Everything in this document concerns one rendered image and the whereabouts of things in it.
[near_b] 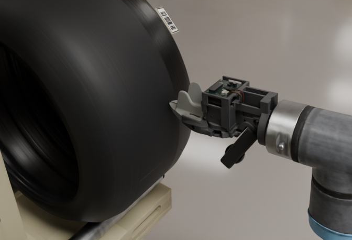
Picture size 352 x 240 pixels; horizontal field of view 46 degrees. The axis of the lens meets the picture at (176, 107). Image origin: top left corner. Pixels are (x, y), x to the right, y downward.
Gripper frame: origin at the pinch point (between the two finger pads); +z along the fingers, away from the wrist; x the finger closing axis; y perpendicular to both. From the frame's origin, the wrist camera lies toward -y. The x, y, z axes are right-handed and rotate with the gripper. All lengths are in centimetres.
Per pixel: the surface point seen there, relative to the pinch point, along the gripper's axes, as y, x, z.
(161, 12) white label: 14.9, -9.3, 8.8
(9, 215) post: -15.5, 27.7, 21.7
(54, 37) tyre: 17.4, 14.3, 12.1
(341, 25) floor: -116, -372, 72
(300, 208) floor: -123, -109, 11
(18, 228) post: -20.2, 26.9, 22.3
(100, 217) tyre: -21.1, 15.2, 10.8
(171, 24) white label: 12.3, -10.0, 7.1
